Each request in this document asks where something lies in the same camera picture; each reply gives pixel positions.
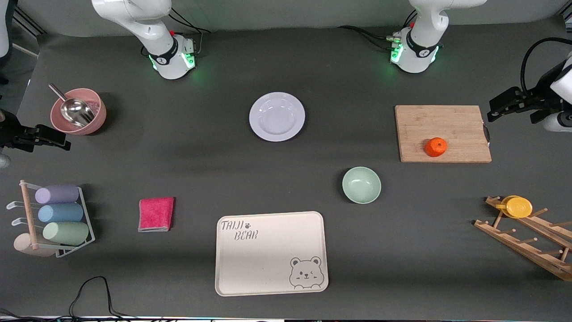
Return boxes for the orange fruit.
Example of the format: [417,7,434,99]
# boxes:
[425,137,448,158]

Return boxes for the white round plate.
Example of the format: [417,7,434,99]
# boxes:
[249,92,306,142]

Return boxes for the metal scoop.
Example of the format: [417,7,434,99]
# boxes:
[48,83,95,128]

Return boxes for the pink bowl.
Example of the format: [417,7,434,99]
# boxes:
[50,88,107,136]

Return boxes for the purple cup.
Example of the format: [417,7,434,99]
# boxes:
[35,185,80,205]

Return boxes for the blue cup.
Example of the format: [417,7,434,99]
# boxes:
[38,203,84,223]

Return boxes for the wooden cutting board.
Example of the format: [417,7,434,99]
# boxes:
[395,105,492,163]

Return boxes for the thin pale rod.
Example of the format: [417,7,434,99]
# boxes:
[13,43,40,58]

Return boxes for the green cup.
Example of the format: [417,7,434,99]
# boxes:
[42,221,89,246]

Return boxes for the yellow cup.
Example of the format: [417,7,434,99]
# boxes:
[495,195,533,219]

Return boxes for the beige cup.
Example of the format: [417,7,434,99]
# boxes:
[13,233,56,258]

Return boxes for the pink folded cloth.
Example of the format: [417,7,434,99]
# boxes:
[138,197,175,233]

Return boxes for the wooden peg drying rack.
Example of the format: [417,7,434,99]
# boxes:
[474,196,572,282]

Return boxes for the pale green bowl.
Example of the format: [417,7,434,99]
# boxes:
[342,166,382,205]

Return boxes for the dark grey table mat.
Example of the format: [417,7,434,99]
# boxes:
[0,18,572,319]

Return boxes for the cream bear print tray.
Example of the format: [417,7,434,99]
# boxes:
[215,211,329,297]

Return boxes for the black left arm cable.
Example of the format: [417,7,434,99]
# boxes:
[520,37,572,94]

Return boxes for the wooden rack handle rod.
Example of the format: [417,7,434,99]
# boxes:
[20,180,39,250]

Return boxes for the white wire cup rack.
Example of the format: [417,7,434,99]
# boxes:
[6,181,96,258]

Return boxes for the black aluminium frame bar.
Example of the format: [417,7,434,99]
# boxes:
[13,7,46,35]

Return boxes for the black floor cable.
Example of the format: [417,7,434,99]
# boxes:
[68,276,135,319]

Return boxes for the black left base cables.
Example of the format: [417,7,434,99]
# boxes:
[337,9,418,51]

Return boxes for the black base cables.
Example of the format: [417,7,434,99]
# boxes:
[337,9,418,51]
[141,7,211,58]

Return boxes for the black right base cables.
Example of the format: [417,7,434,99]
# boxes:
[141,7,211,58]

